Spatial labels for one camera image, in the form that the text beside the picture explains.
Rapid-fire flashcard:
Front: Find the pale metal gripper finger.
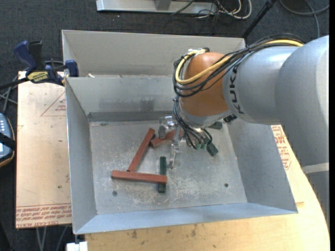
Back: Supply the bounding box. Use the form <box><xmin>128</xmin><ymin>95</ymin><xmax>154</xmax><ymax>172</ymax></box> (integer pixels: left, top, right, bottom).
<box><xmin>174</xmin><ymin>143</ymin><xmax>183</xmax><ymax>167</ymax></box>
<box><xmin>167</xmin><ymin>143</ymin><xmax>176</xmax><ymax>170</ymax></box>

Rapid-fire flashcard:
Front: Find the dark green flat block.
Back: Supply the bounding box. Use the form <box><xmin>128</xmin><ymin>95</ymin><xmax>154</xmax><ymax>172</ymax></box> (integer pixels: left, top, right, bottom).
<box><xmin>158</xmin><ymin>156</ymin><xmax>168</xmax><ymax>193</ymax></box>
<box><xmin>206</xmin><ymin>140</ymin><xmax>219</xmax><ymax>157</ymax></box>

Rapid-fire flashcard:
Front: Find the red-brown flat block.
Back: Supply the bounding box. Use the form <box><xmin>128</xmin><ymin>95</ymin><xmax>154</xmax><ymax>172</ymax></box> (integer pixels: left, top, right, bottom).
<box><xmin>150</xmin><ymin>129</ymin><xmax>184</xmax><ymax>149</ymax></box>
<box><xmin>111</xmin><ymin>169</ymin><xmax>168</xmax><ymax>185</ymax></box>
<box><xmin>127</xmin><ymin>128</ymin><xmax>156</xmax><ymax>173</ymax></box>

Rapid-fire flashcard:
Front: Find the grey metal bin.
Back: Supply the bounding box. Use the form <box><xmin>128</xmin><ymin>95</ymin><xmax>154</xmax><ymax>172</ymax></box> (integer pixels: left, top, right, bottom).
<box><xmin>61</xmin><ymin>29</ymin><xmax>298</xmax><ymax>235</ymax></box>

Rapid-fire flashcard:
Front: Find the brown cardboard board red print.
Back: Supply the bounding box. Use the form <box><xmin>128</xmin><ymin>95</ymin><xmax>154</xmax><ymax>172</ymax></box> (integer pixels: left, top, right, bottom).
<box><xmin>15</xmin><ymin>71</ymin><xmax>305</xmax><ymax>230</ymax></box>

